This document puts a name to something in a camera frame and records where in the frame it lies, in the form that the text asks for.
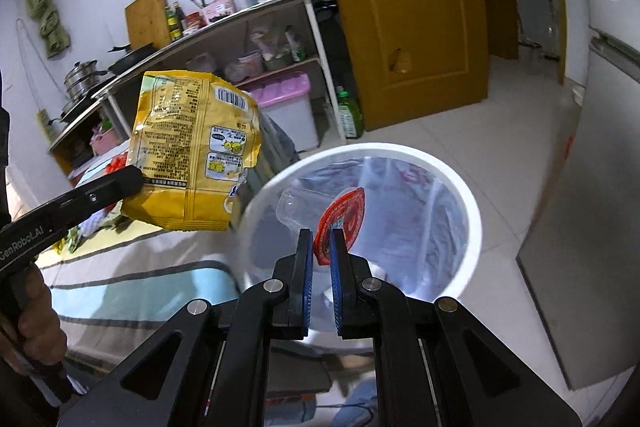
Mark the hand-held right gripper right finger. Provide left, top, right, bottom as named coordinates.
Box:
left=330, top=228, right=583, bottom=427

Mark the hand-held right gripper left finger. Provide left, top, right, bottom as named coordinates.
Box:
left=57, top=228, right=315, bottom=427

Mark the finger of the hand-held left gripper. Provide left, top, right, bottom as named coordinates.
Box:
left=14, top=165, right=145, bottom=234

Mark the red plastic bag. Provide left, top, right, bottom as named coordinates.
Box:
left=107, top=154, right=131, bottom=178

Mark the clear plastic cup red lid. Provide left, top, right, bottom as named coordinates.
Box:
left=276, top=187, right=366, bottom=268

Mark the yellow snack bag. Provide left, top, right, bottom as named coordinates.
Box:
left=120, top=71, right=263, bottom=233

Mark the person's left hand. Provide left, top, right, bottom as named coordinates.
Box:
left=0, top=264, right=68, bottom=376

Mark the colourful crumpled wrapper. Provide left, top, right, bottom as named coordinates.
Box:
left=52, top=207, right=133, bottom=254

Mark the pink plastic basket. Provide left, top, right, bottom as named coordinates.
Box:
left=90, top=127, right=124, bottom=156

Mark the clear plastic bin liner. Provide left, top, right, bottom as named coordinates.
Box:
left=260, top=154, right=468, bottom=303

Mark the striped tablecloth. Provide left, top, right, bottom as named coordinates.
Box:
left=37, top=152, right=301, bottom=363

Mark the steel steamer pot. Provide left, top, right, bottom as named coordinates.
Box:
left=63, top=60, right=109, bottom=100

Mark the black frying pan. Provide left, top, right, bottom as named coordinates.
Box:
left=107, top=44, right=157, bottom=76

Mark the green plastic bottle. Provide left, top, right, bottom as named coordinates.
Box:
left=336, top=87, right=364, bottom=139

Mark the green oil bottle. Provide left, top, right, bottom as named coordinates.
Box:
left=165, top=7, right=183, bottom=42

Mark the pink plastic stool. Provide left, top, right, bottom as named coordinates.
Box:
left=247, top=72, right=321, bottom=152

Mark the wooden cutting board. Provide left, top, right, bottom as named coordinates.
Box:
left=124, top=0, right=173, bottom=50

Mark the pink utensil holder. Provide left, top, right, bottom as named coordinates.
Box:
left=200, top=0, right=236, bottom=20

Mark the green bowl with bags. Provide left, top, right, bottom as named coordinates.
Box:
left=245, top=24, right=307, bottom=72

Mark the white metal shelf rack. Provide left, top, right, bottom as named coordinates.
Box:
left=47, top=0, right=348, bottom=172

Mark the grey refrigerator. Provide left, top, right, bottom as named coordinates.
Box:
left=515, top=0, right=640, bottom=390

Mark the yellow wooden door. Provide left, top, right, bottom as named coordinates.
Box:
left=310, top=0, right=491, bottom=132

